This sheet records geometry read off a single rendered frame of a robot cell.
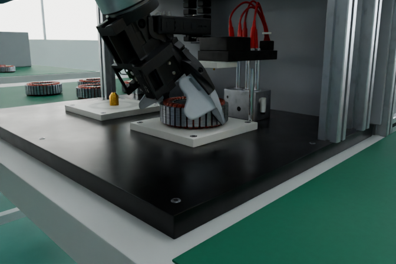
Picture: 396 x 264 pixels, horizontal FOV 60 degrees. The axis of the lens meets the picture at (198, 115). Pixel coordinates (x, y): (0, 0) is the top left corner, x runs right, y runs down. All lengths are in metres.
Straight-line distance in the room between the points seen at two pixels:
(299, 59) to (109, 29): 0.41
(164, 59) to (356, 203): 0.28
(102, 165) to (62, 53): 5.22
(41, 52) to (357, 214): 5.28
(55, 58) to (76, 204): 5.22
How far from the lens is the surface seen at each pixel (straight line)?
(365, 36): 0.61
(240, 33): 0.65
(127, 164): 0.41
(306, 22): 0.72
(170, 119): 0.53
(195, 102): 0.49
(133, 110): 0.69
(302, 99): 0.73
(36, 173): 0.48
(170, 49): 0.47
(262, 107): 0.63
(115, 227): 0.33
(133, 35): 0.46
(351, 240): 0.32
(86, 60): 5.77
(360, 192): 0.42
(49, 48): 5.53
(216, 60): 0.58
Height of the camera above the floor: 0.91
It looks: 11 degrees down
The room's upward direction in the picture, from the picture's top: straight up
